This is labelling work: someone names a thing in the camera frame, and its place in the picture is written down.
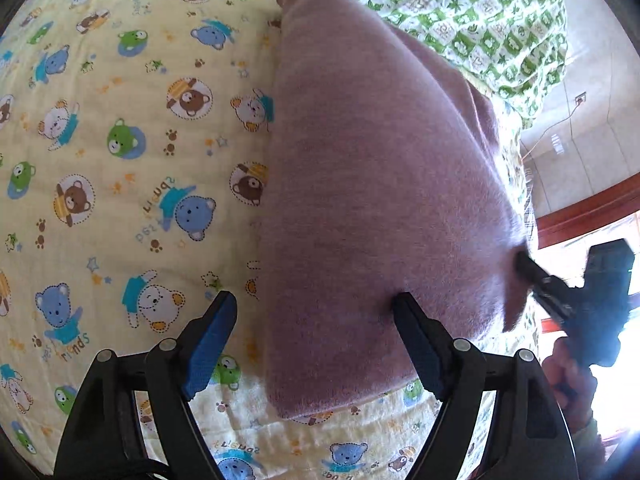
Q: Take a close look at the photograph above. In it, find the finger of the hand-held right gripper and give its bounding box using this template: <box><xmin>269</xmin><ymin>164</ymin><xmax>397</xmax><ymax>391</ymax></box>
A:
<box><xmin>515</xmin><ymin>251</ymin><xmax>573</xmax><ymax>322</ymax></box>

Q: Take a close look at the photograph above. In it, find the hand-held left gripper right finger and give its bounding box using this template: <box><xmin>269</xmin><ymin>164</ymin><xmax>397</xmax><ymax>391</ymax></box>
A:
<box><xmin>392</xmin><ymin>291</ymin><xmax>576</xmax><ymax>480</ymax></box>

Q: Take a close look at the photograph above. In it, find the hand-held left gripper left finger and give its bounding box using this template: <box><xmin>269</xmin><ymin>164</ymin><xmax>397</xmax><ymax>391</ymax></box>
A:
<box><xmin>52</xmin><ymin>290</ymin><xmax>239</xmax><ymax>480</ymax></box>

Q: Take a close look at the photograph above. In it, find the purple knit sweater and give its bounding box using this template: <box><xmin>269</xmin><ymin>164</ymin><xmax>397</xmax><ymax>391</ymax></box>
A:
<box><xmin>257</xmin><ymin>0</ymin><xmax>536</xmax><ymax>421</ymax></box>

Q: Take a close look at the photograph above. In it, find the person's right forearm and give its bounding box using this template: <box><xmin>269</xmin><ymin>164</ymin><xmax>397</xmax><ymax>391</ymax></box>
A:
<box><xmin>570</xmin><ymin>407</ymin><xmax>618</xmax><ymax>468</ymax></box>

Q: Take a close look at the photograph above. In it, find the person's right hand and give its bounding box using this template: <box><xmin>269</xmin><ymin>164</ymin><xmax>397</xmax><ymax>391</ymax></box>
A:
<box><xmin>541</xmin><ymin>337</ymin><xmax>600</xmax><ymax>428</ymax></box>

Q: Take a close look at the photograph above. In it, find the striped bed sheet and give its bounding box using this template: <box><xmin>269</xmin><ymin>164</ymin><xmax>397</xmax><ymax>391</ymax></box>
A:
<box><xmin>517</xmin><ymin>157</ymin><xmax>538</xmax><ymax>248</ymax></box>

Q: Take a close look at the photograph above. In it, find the yellow bear print blanket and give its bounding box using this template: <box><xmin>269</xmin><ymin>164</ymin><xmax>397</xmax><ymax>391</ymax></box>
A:
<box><xmin>0</xmin><ymin>0</ymin><xmax>543</xmax><ymax>480</ymax></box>

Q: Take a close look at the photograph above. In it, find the green checkered quilt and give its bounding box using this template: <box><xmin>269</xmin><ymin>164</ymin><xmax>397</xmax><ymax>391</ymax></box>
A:
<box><xmin>235</xmin><ymin>0</ymin><xmax>571</xmax><ymax>131</ymax></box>

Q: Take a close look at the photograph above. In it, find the brown wooden frame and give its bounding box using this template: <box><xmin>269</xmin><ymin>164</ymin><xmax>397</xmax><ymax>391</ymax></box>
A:
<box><xmin>532</xmin><ymin>172</ymin><xmax>640</xmax><ymax>252</ymax></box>

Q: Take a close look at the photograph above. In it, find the thin power cable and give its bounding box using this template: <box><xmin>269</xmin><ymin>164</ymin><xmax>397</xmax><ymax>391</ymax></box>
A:
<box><xmin>522</xmin><ymin>102</ymin><xmax>582</xmax><ymax>157</ymax></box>

